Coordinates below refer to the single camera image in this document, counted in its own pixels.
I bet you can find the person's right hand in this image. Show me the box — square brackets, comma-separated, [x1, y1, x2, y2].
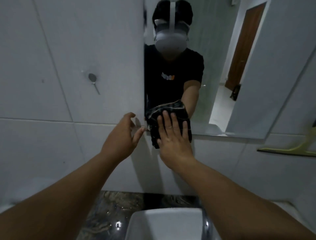
[157, 110, 196, 171]

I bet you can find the white ceramic sink basin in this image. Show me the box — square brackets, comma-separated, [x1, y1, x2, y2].
[125, 208, 223, 240]

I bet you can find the person's right forearm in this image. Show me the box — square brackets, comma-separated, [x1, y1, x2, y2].
[169, 157, 316, 240]

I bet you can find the dark checked cleaning cloth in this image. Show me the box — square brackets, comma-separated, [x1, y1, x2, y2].
[145, 103, 193, 149]

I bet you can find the person's left forearm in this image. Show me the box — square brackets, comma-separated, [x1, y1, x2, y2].
[0, 152, 119, 240]

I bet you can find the person's left hand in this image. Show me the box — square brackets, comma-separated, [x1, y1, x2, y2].
[99, 112, 146, 165]

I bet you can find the frameless wall mirror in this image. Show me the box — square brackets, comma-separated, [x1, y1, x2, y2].
[144, 0, 316, 142]

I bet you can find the yellow-green window squeegee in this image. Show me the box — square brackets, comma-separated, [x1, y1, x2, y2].
[257, 118, 316, 158]

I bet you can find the metal wall hook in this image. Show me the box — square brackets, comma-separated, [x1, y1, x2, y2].
[88, 73, 101, 95]

